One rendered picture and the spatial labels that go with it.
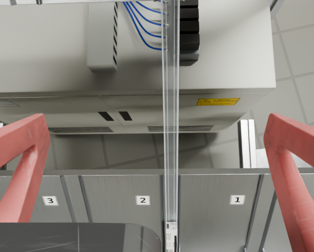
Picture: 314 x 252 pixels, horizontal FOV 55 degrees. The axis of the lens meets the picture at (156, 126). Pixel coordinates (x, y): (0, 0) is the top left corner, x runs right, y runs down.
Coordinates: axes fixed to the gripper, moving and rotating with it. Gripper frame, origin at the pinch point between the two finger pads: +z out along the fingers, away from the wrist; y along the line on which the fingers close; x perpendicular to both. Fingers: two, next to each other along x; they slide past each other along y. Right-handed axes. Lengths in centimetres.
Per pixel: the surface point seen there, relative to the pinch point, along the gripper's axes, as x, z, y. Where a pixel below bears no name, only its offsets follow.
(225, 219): 23.4, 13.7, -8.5
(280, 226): 24.6, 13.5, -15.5
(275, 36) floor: 36, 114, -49
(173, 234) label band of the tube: 24.7, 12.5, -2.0
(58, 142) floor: 68, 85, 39
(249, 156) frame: 50, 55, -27
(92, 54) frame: 14.4, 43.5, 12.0
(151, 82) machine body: 20.2, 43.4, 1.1
